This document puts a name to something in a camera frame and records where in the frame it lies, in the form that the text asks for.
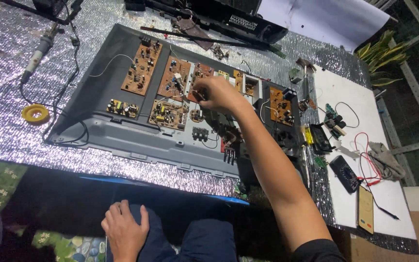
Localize person's left hand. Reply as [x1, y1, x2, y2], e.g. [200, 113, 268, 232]
[101, 199, 150, 262]

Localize person's right hand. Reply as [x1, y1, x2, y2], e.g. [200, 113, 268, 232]
[192, 76, 251, 116]

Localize small round circuit board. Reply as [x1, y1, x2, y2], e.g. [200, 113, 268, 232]
[189, 109, 206, 123]

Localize reddish brown circuit board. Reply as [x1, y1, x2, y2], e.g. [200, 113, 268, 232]
[186, 63, 215, 103]

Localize brown board with white connector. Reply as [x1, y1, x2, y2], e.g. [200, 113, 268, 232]
[157, 56, 192, 102]

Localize black connector block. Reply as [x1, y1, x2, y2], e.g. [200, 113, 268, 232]
[192, 126, 210, 142]

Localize narrow orange circuit board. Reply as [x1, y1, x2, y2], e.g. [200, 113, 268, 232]
[233, 69, 245, 91]

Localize power board with yellow transformer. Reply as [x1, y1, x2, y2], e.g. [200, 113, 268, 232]
[148, 99, 189, 131]

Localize white framed circuit board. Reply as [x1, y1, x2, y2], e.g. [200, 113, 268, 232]
[243, 74, 263, 105]

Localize long black strip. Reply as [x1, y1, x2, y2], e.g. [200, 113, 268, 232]
[140, 26, 287, 59]

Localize brown heat sink with transistors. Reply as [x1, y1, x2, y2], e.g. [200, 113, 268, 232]
[220, 125, 244, 165]

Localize dark brown bare board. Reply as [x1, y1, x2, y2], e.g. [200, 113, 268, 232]
[173, 16, 215, 51]

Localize tall brown circuit board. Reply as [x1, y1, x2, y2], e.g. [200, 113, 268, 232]
[121, 38, 163, 96]

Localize orange board with black capacitors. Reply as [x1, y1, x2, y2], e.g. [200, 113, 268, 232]
[268, 86, 298, 127]

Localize small board with yellow components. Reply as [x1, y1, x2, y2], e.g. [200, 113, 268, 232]
[106, 98, 140, 119]

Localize black electronic device casing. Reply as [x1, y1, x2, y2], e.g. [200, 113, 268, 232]
[124, 0, 289, 45]

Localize grey television back panel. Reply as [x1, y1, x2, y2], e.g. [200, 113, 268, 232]
[46, 24, 305, 182]

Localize small grey transformer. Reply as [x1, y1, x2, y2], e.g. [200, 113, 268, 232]
[288, 68, 303, 84]

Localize black panel with blue edge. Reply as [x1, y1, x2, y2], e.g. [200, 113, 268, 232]
[78, 175, 251, 208]

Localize metal hand tool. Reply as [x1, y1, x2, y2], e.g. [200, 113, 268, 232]
[296, 57, 318, 102]

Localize black plastic holder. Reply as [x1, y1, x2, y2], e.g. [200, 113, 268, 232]
[309, 123, 336, 154]

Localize slim metal soldering iron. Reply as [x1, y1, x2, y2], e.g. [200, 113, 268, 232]
[301, 145, 313, 191]

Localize green board with black parts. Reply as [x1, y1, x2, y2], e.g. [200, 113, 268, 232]
[323, 103, 348, 139]

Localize white work board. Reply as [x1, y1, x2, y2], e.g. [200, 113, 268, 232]
[312, 65, 418, 240]

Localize large white paper sheet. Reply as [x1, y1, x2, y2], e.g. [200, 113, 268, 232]
[257, 0, 392, 54]

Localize person's dark blue trousers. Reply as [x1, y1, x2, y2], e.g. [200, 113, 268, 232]
[105, 203, 240, 262]

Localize black multimeter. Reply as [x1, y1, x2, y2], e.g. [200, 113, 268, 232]
[328, 155, 362, 194]

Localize yellow solder spool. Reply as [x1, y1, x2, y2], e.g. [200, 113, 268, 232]
[21, 104, 50, 124]

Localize red multimeter lead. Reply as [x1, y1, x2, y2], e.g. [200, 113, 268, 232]
[354, 132, 383, 186]

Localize black stand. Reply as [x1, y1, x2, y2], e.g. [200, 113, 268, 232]
[0, 0, 85, 27]

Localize green leafy plant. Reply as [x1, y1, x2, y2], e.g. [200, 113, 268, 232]
[356, 30, 411, 87]

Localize grey cloth rag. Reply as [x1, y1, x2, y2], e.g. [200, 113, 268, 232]
[367, 141, 407, 181]

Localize person's black sleeve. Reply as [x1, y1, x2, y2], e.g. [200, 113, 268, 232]
[289, 238, 347, 262]

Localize silver foil mat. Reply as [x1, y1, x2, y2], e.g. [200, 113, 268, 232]
[0, 0, 419, 255]

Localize phone in tan case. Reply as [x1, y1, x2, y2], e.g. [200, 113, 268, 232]
[356, 185, 375, 235]

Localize black multimeter probe lead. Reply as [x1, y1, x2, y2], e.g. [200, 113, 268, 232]
[358, 152, 401, 221]

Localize thin white wire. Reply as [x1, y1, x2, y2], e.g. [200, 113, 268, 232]
[89, 54, 136, 78]

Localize black power cable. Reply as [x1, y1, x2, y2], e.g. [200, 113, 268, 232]
[19, 22, 90, 147]

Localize grey handled soldering iron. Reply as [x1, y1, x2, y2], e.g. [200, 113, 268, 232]
[20, 23, 60, 85]

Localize grey metal rack frame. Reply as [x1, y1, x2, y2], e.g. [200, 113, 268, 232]
[371, 0, 419, 187]

